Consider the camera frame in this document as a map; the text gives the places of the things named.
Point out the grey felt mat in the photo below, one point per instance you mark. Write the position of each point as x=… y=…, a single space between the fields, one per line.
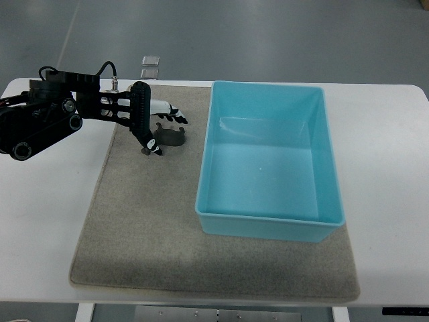
x=141 y=235

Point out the brown hippo toy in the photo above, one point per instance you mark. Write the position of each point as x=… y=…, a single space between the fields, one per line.
x=162 y=137

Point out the black table control panel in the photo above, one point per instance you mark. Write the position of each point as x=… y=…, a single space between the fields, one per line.
x=406 y=311

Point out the metal table crossbar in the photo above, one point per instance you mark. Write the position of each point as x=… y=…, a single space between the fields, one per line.
x=153 y=313

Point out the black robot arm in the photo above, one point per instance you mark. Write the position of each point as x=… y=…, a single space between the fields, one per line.
x=53 y=108

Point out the blue plastic box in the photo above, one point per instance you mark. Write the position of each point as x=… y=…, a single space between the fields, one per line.
x=268 y=168

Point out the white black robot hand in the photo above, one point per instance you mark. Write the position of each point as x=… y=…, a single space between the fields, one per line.
x=134 y=108

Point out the clear floor plate lower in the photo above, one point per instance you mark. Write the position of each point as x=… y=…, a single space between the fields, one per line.
x=149 y=73

